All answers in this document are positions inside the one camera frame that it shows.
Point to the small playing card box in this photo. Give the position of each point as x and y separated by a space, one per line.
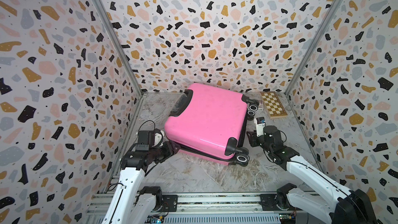
260 106

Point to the aluminium corner post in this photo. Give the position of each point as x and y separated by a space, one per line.
313 44
115 41

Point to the right aluminium corner post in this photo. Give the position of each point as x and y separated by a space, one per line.
313 44

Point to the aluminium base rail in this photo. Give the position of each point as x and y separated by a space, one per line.
232 208

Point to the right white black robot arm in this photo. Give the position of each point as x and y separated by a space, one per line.
335 203

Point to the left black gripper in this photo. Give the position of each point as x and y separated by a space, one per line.
170 149

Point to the pink hard-shell suitcase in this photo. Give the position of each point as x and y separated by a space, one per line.
210 123

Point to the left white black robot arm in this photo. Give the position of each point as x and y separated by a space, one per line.
129 205

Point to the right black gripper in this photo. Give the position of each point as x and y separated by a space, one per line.
253 138

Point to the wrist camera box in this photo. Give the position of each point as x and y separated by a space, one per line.
149 139
260 123

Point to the wooden chessboard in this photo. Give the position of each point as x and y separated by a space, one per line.
273 105

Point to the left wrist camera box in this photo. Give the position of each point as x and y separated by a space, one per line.
149 139

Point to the left aluminium corner post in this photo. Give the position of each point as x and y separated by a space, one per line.
115 41

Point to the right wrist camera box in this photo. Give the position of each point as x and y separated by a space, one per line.
260 123

